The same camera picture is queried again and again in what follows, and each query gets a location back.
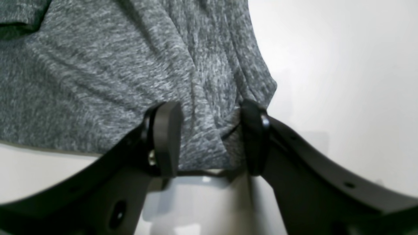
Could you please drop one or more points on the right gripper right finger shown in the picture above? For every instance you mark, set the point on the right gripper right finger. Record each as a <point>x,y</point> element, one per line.
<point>315,195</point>

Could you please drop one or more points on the grey long-sleeve T-shirt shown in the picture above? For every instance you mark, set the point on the grey long-sleeve T-shirt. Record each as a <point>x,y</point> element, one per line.
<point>77,75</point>

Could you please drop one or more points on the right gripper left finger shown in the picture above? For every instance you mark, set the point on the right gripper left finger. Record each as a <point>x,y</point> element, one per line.
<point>105,198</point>

